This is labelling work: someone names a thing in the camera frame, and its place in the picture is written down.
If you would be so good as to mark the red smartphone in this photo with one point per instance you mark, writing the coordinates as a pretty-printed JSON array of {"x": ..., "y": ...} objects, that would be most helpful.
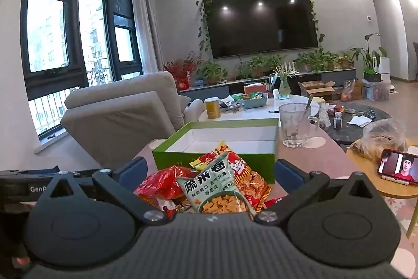
[{"x": 400, "y": 168}]

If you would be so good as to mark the white cup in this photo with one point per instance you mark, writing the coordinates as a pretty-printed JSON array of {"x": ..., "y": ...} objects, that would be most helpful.
[{"x": 276, "y": 93}]

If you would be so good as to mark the clear plastic snack bag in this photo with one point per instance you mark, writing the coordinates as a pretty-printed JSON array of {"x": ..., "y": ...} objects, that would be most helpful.
[{"x": 382, "y": 138}]

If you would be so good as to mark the small potted plant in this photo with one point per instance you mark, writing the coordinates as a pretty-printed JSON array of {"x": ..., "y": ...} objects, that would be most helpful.
[{"x": 346, "y": 60}]

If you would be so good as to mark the white paper napkin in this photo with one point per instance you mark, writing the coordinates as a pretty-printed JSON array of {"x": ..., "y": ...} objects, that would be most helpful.
[{"x": 358, "y": 121}]

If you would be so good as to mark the dark round table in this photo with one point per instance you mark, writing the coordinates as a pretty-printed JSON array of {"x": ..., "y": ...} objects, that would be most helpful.
[{"x": 356, "y": 132}]

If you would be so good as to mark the clear plastic pitcher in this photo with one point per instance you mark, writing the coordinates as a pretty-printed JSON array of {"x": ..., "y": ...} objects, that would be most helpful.
[{"x": 295, "y": 128}]

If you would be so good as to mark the grey television cabinet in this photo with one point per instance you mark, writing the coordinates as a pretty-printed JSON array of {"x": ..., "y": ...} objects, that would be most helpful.
[{"x": 222, "y": 91}]

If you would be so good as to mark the crumpled clear plastic bag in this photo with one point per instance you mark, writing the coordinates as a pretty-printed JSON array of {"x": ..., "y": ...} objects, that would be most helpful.
[{"x": 326, "y": 115}]

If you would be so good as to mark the clear storage box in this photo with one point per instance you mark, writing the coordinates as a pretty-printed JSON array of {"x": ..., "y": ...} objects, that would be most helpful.
[{"x": 375, "y": 91}]

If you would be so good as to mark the wooden side table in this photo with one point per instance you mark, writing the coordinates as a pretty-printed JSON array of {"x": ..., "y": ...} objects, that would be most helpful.
[{"x": 369, "y": 174}]

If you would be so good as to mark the teal cracker snack packet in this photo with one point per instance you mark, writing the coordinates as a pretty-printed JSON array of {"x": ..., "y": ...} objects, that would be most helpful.
[{"x": 212, "y": 187}]

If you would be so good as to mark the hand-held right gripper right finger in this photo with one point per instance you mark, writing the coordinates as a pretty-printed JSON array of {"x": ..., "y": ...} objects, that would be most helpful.
[{"x": 289, "y": 174}]

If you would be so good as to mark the open cardboard box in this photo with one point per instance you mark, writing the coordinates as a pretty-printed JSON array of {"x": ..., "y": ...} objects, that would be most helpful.
[{"x": 318, "y": 91}]

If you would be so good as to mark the beige sofa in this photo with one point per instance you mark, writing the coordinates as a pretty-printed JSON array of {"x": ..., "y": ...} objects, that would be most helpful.
[{"x": 124, "y": 115}]

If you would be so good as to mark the tall leafy plant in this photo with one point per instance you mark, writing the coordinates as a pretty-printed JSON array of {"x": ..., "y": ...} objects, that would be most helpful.
[{"x": 367, "y": 53}]

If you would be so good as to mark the black framed window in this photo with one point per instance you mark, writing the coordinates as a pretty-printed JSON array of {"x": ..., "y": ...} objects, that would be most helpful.
[{"x": 75, "y": 30}]

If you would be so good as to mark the blue snack basket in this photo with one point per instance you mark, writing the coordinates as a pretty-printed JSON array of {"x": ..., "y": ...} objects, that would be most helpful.
[{"x": 254, "y": 102}]

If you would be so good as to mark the wall television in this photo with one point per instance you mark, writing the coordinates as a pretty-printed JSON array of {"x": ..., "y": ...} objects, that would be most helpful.
[{"x": 261, "y": 24}]

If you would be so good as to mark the spoon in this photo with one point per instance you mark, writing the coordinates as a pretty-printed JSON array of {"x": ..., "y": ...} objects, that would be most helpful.
[{"x": 308, "y": 107}]

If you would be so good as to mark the spider plant in glass vase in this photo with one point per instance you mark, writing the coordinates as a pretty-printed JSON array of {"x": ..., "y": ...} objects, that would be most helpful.
[{"x": 284, "y": 83}]

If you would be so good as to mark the orange-red yellow-edged snack packet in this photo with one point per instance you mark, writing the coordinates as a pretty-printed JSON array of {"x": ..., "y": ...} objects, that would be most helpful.
[{"x": 251, "y": 187}]

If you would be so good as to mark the white red chocolate packet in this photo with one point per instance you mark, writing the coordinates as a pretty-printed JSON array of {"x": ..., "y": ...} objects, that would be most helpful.
[{"x": 173, "y": 205}]

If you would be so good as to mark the white air purifier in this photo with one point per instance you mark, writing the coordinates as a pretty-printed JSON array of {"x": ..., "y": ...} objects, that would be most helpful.
[{"x": 384, "y": 69}]

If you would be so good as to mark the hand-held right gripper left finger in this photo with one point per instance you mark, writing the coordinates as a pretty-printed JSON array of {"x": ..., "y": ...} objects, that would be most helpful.
[{"x": 130, "y": 172}]

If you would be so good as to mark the orange tissue box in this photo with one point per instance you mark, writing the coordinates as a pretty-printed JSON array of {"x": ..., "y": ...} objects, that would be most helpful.
[{"x": 254, "y": 89}]

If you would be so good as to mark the green potted plant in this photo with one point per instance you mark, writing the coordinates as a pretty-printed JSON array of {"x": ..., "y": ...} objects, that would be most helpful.
[
  {"x": 315, "y": 60},
  {"x": 212, "y": 71},
  {"x": 258, "y": 65}
]

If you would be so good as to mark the red decorative plant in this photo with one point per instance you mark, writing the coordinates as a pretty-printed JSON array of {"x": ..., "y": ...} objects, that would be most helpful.
[{"x": 178, "y": 69}]

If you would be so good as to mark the yellow can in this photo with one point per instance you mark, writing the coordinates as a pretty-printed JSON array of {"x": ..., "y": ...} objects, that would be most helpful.
[{"x": 213, "y": 108}]

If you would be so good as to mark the green black box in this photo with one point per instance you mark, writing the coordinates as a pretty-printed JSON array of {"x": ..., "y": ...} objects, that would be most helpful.
[{"x": 372, "y": 75}]

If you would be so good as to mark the white curtain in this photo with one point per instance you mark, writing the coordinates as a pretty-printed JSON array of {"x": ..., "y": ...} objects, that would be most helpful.
[{"x": 147, "y": 24}]

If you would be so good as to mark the dark small bottle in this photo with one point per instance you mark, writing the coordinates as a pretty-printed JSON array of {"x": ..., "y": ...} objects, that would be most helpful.
[{"x": 338, "y": 121}]

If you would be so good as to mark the green cardboard box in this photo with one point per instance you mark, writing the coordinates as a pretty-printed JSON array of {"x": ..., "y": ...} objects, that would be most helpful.
[{"x": 166, "y": 159}]

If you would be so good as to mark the red chip packet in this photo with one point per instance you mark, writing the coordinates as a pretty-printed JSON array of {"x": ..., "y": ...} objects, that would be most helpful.
[{"x": 274, "y": 201}]

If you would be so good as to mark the plastic bag with fruit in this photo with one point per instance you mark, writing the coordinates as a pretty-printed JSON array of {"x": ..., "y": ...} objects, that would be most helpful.
[{"x": 348, "y": 92}]

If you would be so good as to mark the large red snack packet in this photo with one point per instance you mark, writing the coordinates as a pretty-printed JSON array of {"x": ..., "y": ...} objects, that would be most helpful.
[{"x": 163, "y": 182}]

